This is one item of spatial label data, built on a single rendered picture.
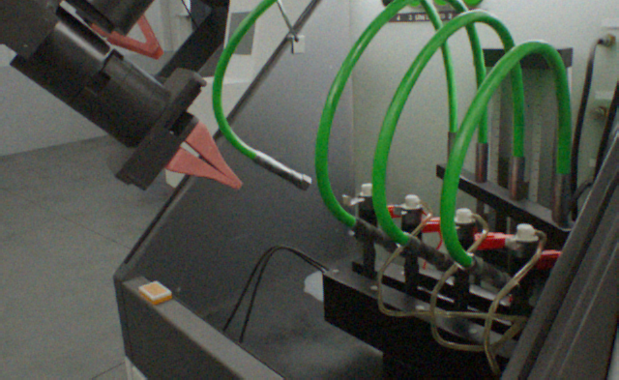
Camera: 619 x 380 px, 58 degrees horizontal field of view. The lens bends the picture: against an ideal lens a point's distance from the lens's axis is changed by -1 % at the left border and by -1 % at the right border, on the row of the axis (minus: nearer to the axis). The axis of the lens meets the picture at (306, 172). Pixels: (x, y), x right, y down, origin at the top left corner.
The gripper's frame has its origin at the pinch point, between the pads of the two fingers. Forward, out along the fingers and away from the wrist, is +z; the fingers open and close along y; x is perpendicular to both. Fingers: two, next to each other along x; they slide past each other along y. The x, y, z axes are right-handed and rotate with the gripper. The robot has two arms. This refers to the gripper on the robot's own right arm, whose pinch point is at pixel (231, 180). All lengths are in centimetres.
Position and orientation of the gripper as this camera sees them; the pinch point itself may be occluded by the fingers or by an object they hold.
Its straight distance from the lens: 50.3
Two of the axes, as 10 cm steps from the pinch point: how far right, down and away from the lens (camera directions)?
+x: -4.3, -2.1, 8.8
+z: 6.8, 5.6, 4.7
